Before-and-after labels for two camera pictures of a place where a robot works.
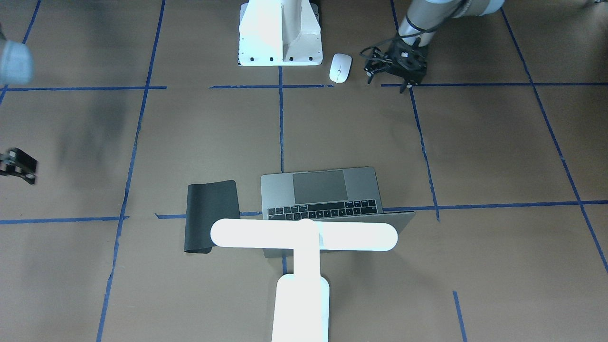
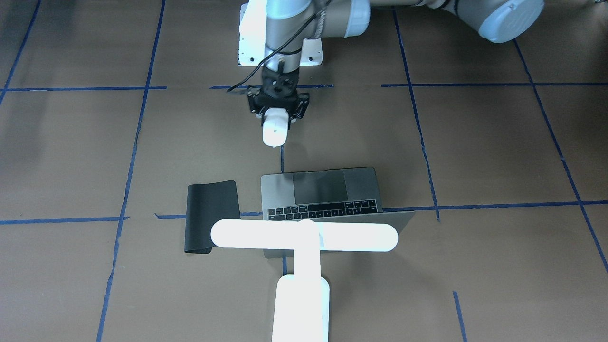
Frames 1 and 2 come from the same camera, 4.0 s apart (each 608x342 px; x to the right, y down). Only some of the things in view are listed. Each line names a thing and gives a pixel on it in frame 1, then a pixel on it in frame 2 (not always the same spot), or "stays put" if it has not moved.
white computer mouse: [340, 67] -> [275, 126]
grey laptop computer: [351, 194] stays put
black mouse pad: [206, 203] stays put
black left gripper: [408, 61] -> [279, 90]
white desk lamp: [301, 306] stays put
